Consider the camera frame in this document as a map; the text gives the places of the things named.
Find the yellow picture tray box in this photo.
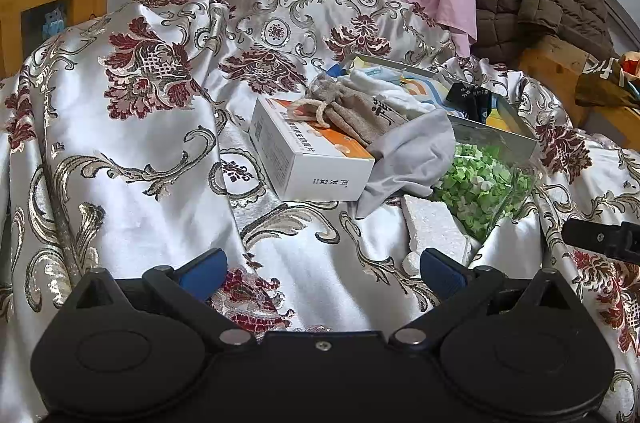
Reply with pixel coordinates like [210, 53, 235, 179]
[342, 54, 540, 164]

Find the white sock with blue bands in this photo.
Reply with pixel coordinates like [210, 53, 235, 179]
[345, 65, 441, 116]

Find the grey cloth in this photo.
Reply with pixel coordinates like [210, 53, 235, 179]
[356, 108, 457, 220]

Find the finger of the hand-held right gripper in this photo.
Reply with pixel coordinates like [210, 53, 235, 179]
[560, 217, 640, 265]

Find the floral satin blanket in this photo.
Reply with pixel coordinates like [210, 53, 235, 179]
[0, 0, 640, 423]

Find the white foam block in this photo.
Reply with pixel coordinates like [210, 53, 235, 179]
[401, 194, 482, 278]

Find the blue packet behind rail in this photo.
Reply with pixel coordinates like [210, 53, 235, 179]
[41, 4, 70, 38]

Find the beige drawstring pouch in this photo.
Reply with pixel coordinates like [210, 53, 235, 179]
[295, 74, 410, 150]

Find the white and orange box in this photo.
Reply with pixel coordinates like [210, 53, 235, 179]
[249, 97, 377, 202]

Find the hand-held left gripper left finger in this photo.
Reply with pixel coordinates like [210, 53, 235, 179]
[65, 248, 256, 351]

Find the olive printed bag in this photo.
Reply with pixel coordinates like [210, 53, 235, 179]
[574, 57, 627, 108]

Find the bag of green pieces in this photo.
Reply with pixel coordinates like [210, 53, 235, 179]
[431, 142, 537, 245]

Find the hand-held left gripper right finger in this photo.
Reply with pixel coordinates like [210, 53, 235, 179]
[391, 248, 583, 351]

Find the black printed cloth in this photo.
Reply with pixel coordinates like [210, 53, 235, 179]
[444, 82, 495, 125]

